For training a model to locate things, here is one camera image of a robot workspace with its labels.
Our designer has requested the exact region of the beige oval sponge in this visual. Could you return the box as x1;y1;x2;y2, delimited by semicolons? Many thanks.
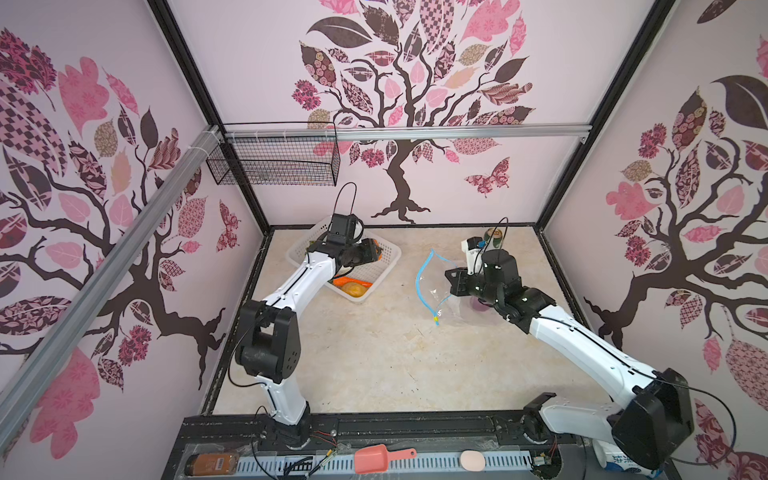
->
459;450;486;472

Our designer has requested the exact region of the white yogurt bottle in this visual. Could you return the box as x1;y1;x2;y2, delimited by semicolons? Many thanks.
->
592;440;658;479

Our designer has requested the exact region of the white cable tray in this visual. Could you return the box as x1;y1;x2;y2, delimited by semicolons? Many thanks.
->
234;451;533;479

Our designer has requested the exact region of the silver aluminium rail back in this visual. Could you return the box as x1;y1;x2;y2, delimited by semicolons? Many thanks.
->
225;123;592;142

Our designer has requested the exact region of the pink plastic scoop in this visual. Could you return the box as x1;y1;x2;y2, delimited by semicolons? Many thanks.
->
353;444;418;475

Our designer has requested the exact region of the orange carrot with leaves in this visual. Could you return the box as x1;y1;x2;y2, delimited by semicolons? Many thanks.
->
332;276;372;288

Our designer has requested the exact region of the silver aluminium rail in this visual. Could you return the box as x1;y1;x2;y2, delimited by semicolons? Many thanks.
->
225;123;592;142
1;125;221;448

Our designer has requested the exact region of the orange bell pepper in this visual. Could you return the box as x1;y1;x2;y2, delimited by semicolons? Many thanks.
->
359;238;383;264

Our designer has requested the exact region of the yellow brown potato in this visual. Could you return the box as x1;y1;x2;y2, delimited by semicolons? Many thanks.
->
341;282;368;298

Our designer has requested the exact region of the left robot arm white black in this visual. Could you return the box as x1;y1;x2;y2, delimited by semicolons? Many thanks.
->
234;214;381;427

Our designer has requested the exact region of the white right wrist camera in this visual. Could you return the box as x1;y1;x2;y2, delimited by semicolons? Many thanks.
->
461;236;485;275

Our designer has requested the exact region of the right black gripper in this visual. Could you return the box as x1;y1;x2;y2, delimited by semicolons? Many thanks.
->
443;266;501;308

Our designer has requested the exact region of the green beverage can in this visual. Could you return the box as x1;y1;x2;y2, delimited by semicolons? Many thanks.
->
483;227;505;249

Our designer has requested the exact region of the clear zip top bag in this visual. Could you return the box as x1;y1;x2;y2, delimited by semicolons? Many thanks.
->
414;249;499;328

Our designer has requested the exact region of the silver aluminium rail left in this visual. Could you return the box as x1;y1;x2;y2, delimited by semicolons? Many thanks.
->
1;125;221;448

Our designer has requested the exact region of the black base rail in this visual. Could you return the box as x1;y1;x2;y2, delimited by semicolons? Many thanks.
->
161;410;577;480

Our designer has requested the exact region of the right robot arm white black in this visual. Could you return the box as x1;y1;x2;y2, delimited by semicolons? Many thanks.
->
445;249;694;470

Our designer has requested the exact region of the black wire wall basket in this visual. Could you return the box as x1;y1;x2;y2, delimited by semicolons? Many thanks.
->
206;120;341;187

